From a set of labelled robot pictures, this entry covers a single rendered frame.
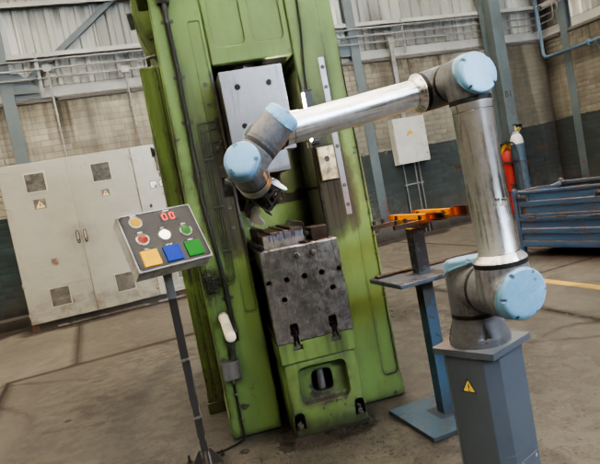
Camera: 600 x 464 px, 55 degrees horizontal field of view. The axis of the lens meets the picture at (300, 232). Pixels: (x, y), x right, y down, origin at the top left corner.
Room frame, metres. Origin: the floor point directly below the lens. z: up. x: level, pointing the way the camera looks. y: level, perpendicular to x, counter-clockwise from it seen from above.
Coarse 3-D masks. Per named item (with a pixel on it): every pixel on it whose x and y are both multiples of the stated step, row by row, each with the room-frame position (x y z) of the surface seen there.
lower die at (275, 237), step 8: (264, 232) 2.93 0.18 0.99; (272, 232) 2.76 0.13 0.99; (280, 232) 2.74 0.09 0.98; (288, 232) 2.74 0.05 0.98; (296, 232) 2.75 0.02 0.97; (264, 240) 2.72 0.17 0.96; (272, 240) 2.73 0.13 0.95; (280, 240) 2.74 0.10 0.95; (288, 240) 2.74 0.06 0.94; (296, 240) 2.75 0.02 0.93; (264, 248) 2.72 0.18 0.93; (272, 248) 2.73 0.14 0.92
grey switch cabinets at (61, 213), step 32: (64, 160) 7.39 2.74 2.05; (96, 160) 7.53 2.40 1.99; (128, 160) 7.67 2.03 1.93; (32, 192) 7.25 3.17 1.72; (64, 192) 7.37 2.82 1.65; (96, 192) 7.50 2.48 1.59; (128, 192) 7.64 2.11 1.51; (160, 192) 7.78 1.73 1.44; (32, 224) 7.23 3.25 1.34; (64, 224) 7.35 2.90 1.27; (96, 224) 7.47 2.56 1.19; (32, 256) 7.21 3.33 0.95; (64, 256) 7.32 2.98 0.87; (96, 256) 7.44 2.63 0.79; (32, 288) 7.18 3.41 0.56; (64, 288) 7.29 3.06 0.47; (96, 288) 7.40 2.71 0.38; (128, 288) 7.54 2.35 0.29; (160, 288) 7.69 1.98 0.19; (32, 320) 7.16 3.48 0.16; (64, 320) 7.31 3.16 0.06
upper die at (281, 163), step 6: (282, 150) 2.75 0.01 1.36; (276, 156) 2.75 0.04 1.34; (282, 156) 2.75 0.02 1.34; (276, 162) 2.75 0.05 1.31; (282, 162) 2.75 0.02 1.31; (288, 162) 2.76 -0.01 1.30; (270, 168) 2.74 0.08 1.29; (276, 168) 2.75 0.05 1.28; (282, 168) 2.75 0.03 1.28; (288, 168) 2.76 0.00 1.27
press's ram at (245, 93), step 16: (272, 64) 2.76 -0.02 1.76; (224, 80) 2.71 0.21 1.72; (240, 80) 2.73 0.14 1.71; (256, 80) 2.74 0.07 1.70; (272, 80) 2.76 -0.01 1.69; (224, 96) 2.71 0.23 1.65; (240, 96) 2.73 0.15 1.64; (256, 96) 2.74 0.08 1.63; (272, 96) 2.75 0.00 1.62; (224, 112) 2.79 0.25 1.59; (240, 112) 2.72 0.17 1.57; (256, 112) 2.74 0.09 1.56; (224, 128) 2.94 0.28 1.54; (240, 128) 2.72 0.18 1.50
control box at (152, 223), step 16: (176, 208) 2.59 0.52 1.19; (128, 224) 2.45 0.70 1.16; (144, 224) 2.48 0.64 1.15; (160, 224) 2.51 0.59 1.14; (176, 224) 2.54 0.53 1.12; (192, 224) 2.58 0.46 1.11; (128, 240) 2.40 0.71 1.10; (160, 240) 2.46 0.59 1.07; (176, 240) 2.49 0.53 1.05; (128, 256) 2.40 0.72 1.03; (160, 256) 2.41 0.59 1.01; (208, 256) 2.51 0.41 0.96; (144, 272) 2.34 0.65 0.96; (160, 272) 2.41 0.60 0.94
